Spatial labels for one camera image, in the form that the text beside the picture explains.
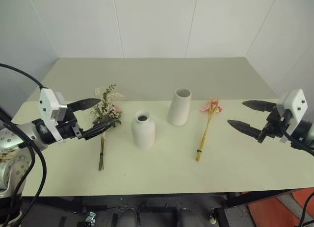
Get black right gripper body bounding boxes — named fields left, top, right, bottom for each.
left=257, top=106, right=287, bottom=144

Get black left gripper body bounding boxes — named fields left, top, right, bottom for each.
left=55, top=105, right=84, bottom=141

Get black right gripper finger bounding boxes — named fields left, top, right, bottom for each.
left=242, top=100, right=279, bottom=113
left=227, top=119, right=263, bottom=140

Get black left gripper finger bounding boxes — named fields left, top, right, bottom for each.
left=66, top=98, right=102, bottom=113
left=82, top=121, right=116, bottom=141

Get pink flowers with yellow stems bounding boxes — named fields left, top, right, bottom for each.
left=195, top=97, right=223, bottom=162

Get white bottle shaped vase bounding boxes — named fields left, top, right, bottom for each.
left=131, top=110, right=157, bottom=149

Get white conical vase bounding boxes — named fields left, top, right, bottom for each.
left=167, top=88, right=192, bottom=126

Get green stemmed white flower bouquet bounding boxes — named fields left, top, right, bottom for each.
left=90, top=84, right=125, bottom=172

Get orange floor mat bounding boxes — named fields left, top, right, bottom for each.
left=247, top=187, right=314, bottom=227

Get silver metal clamp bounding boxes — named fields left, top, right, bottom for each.
left=84, top=211, right=96, bottom=224

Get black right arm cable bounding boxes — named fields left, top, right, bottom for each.
left=281, top=128, right=314, bottom=227

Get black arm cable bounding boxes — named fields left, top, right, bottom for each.
left=0, top=63, right=48, bottom=227
left=281, top=128, right=314, bottom=227

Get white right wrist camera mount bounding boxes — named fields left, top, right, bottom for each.
left=277, top=88, right=309, bottom=143

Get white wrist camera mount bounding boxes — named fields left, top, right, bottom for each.
left=39, top=88, right=68, bottom=144
left=277, top=88, right=309, bottom=143

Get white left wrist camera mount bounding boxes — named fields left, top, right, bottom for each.
left=39, top=88, right=68, bottom=144

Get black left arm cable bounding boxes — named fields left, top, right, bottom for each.
left=0, top=63, right=48, bottom=227

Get black table frame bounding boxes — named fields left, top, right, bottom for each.
left=22, top=186, right=299, bottom=227

